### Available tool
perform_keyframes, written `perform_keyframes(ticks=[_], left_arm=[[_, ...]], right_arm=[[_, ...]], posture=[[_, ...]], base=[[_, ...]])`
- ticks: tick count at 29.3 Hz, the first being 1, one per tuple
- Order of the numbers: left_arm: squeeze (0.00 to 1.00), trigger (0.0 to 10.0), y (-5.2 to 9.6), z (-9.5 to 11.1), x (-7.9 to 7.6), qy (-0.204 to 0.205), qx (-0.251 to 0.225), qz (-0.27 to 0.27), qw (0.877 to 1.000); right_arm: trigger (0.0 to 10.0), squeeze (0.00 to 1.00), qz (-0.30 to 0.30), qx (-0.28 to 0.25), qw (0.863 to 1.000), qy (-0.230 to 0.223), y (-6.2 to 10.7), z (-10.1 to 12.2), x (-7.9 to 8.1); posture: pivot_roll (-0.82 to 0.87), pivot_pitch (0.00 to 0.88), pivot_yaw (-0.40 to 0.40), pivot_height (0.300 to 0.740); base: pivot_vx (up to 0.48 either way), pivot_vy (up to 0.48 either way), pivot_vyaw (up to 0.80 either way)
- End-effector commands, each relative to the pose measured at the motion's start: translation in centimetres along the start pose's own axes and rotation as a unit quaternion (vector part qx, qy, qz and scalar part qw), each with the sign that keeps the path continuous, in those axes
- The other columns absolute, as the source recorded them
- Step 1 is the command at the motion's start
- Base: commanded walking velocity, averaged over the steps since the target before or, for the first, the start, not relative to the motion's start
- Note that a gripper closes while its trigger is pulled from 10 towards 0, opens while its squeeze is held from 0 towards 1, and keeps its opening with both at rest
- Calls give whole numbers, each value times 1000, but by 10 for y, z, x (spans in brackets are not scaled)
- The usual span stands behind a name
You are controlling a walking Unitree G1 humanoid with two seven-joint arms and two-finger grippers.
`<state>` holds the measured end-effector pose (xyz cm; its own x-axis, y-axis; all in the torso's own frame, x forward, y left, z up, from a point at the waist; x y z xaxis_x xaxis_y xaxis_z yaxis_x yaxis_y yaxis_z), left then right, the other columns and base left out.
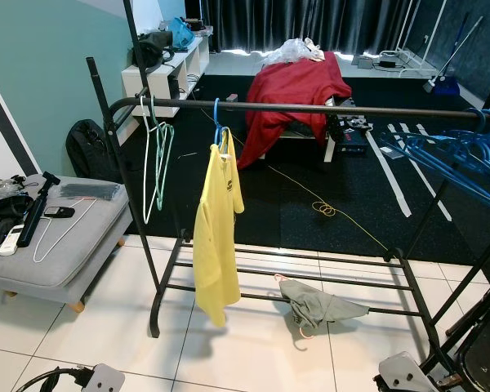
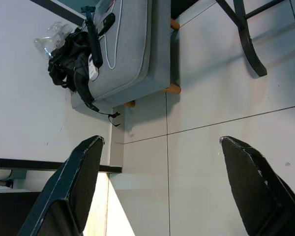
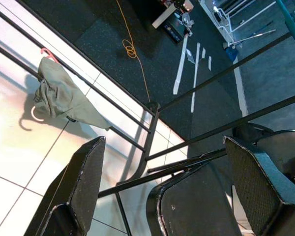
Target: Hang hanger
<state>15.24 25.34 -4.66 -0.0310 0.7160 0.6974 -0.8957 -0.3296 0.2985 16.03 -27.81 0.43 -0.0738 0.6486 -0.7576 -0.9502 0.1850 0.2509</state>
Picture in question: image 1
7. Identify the yellow t-shirt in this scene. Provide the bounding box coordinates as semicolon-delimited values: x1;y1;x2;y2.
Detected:
193;127;246;327

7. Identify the grey padded bench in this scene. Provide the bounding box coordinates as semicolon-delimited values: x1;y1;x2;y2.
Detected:
0;173;134;314

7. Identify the blue mop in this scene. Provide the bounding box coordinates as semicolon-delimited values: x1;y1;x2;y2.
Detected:
423;15;484;95

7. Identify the grey garment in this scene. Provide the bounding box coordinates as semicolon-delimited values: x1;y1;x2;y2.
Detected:
278;276;370;329

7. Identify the black folding chair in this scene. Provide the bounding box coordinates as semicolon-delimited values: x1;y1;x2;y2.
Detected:
421;278;490;392

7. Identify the black bag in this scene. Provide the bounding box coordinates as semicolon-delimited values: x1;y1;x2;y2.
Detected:
133;30;174;68

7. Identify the white shelf unit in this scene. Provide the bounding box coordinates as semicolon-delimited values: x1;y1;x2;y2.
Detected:
121;34;211;119

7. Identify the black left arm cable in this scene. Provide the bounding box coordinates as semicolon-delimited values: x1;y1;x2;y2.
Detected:
12;366;87;392

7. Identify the small black device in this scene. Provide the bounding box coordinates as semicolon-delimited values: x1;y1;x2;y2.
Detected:
43;206;76;219

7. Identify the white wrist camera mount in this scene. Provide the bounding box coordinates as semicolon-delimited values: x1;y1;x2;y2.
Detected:
378;351;440;392
80;363;126;392

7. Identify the black backpack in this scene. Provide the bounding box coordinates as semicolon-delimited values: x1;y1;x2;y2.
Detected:
65;119;119;182

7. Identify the white remote control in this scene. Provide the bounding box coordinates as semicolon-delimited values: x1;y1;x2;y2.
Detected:
0;225;25;256

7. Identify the white plastic bag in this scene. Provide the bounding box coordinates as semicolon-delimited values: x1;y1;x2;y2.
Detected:
263;37;326;66

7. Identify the white wire hanger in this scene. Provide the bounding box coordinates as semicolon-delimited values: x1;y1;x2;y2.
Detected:
141;96;174;224
31;196;97;264

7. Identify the black selfie stick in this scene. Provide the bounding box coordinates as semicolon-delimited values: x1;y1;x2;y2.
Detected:
16;171;61;248

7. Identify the grey mesh pad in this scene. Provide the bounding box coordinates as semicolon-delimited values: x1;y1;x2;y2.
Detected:
59;181;122;202

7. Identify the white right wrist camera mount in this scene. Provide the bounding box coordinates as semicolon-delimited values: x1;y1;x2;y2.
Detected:
378;351;440;392

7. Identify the black floor mat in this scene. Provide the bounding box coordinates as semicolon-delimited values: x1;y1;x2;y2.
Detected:
114;72;490;258

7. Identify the black clothing pile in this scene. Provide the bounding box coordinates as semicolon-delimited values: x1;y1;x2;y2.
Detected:
0;176;33;262

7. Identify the blue bag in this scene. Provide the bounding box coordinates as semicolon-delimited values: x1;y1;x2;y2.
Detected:
167;16;195;50

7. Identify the black curtain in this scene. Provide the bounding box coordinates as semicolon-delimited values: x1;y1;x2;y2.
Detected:
203;0;450;54

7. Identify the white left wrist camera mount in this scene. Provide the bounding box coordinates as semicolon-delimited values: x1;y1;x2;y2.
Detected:
80;363;126;392

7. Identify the red cloth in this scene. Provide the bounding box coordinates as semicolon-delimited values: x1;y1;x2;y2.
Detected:
237;51;354;171

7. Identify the yellow cable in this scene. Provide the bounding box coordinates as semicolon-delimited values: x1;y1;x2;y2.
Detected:
229;131;393;254

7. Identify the black metal clothes rack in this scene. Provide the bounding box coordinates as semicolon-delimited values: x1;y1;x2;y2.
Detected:
86;0;490;385

